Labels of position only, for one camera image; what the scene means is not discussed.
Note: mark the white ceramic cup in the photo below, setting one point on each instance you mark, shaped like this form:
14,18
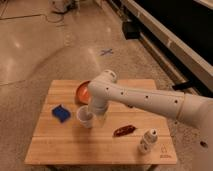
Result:
85,117

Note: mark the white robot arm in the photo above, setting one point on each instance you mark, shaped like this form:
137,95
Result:
193,110

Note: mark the orange bowl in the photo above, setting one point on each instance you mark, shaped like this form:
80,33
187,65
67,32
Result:
82,94

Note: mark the dark red chili pepper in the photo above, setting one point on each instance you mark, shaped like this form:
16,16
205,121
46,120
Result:
124,130

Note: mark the blue sponge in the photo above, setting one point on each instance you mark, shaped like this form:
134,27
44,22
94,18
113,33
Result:
61,113

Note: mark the wooden table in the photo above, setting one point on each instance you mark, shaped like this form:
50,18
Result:
70,143

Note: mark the black box on floor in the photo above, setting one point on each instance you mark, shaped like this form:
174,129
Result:
130,31

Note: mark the small white bottle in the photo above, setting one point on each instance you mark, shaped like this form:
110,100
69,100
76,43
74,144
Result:
147,141

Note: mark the white machine base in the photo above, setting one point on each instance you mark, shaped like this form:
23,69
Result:
62,6

